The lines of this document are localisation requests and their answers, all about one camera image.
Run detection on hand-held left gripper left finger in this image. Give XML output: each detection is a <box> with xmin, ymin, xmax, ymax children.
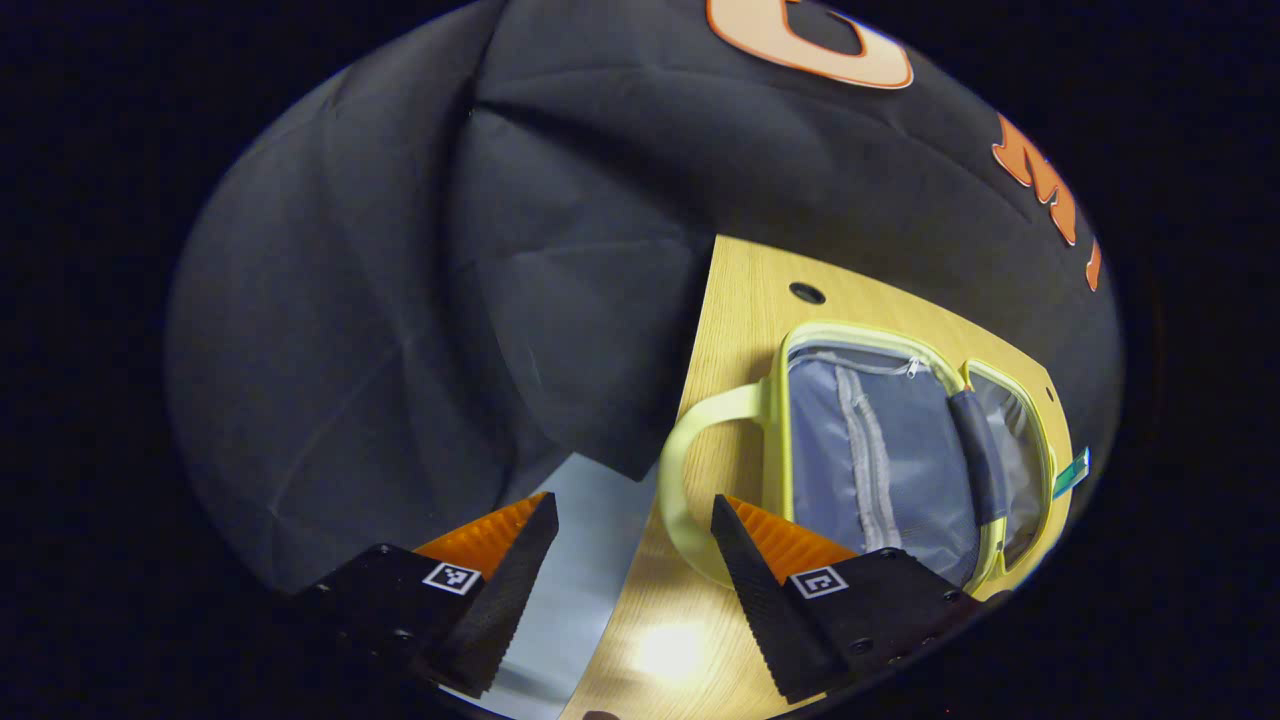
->
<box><xmin>290</xmin><ymin>492</ymin><xmax>560</xmax><ymax>699</ymax></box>

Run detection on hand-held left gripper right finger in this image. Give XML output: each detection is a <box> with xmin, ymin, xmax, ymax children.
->
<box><xmin>710</xmin><ymin>494</ymin><xmax>1011</xmax><ymax>705</ymax></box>

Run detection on small blue bottle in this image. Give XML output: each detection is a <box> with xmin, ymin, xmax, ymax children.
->
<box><xmin>1050</xmin><ymin>446</ymin><xmax>1092</xmax><ymax>500</ymax></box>

